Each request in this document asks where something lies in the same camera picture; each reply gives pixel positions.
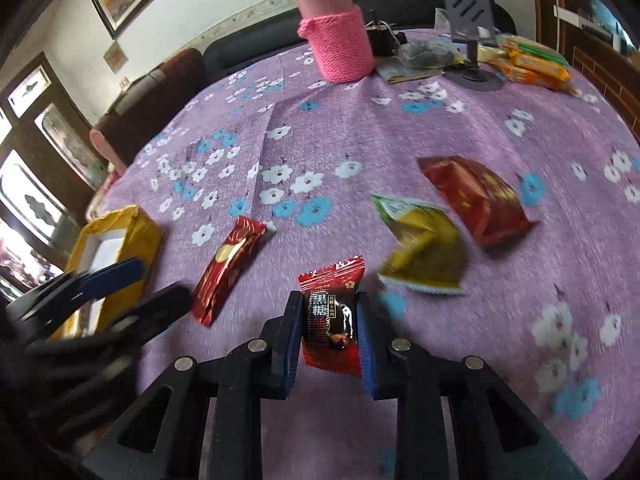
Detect red gold long packet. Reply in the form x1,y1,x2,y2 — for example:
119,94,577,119
191,216,277,327

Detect red black candy packet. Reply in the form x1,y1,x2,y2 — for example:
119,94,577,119
298,255,366,377

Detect green gold snack packet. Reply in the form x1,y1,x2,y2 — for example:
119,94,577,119
371,194,468,296

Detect dark red foil packet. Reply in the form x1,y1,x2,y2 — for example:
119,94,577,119
418,156,535,247

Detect yellow rimmed white box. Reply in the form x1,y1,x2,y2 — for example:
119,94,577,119
50,205,163,340

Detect wooden glass door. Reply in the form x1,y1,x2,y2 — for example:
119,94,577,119
0,52,112,306

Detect purple floral tablecloth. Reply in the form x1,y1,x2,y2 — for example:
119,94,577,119
106,46,639,479

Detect brown armchair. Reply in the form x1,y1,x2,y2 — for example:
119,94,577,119
89,48,205,174

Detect orange green biscuit packs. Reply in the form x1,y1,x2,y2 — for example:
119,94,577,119
478,34,574,93

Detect clear bag dark contents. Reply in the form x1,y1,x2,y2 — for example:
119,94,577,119
367,8,466,84

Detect pink knit covered thermos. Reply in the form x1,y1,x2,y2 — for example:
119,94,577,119
295,0,375,84

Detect black phone stand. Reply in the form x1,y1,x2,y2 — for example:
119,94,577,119
444,0,503,92

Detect wooden tv cabinet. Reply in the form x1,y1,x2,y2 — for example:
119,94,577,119
534,0,639,136

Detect black leather sofa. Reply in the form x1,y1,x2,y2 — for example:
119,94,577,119
202,0,519,86

